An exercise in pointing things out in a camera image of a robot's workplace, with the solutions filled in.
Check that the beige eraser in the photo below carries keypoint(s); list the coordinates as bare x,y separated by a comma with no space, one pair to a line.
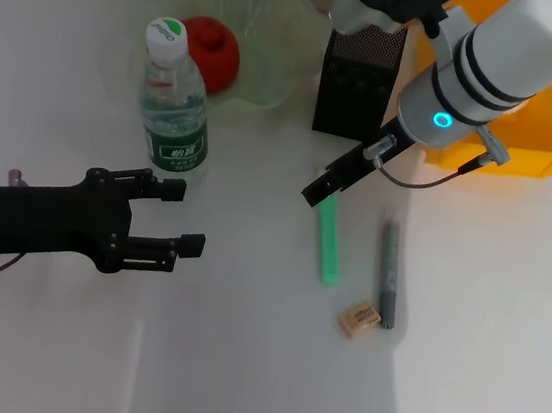
359,319

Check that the black mesh pen holder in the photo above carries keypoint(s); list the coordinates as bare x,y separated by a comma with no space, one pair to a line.
356,85

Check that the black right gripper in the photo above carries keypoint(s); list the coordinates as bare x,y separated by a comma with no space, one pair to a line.
373,153

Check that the green label water bottle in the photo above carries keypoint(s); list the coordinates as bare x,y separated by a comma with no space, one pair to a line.
176,114

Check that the red-orange fruit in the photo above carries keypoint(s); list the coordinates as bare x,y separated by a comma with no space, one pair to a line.
218,58

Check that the grey marker pen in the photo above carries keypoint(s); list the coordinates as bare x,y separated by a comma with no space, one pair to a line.
389,276

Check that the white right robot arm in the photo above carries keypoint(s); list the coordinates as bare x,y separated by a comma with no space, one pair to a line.
506,58

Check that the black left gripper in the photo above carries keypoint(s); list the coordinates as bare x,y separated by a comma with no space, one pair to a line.
52,222

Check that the green glass fruit plate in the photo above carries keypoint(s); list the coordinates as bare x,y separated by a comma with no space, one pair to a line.
271,40

